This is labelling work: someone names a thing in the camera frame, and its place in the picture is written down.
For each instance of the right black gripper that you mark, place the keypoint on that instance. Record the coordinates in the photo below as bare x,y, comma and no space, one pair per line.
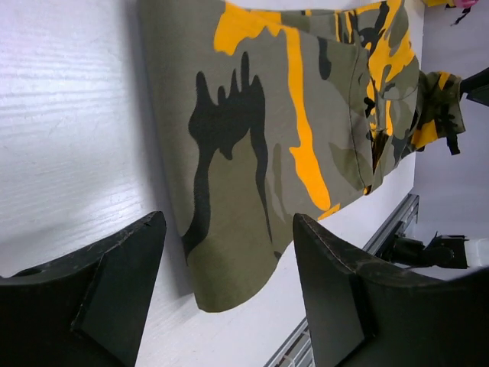
476,87

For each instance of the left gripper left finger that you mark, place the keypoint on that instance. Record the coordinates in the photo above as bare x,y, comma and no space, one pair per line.
86,308

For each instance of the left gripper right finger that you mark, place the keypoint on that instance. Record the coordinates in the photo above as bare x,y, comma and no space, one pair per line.
364,311

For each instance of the yellow camouflage trousers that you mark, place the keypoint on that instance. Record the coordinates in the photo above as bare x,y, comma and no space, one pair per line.
265,114

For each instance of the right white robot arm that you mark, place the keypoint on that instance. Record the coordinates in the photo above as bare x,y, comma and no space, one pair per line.
431,250

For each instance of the pink camouflage trousers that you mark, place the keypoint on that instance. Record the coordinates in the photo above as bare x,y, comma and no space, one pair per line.
464,5

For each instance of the aluminium mounting rail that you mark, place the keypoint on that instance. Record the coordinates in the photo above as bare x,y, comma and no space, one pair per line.
297,349

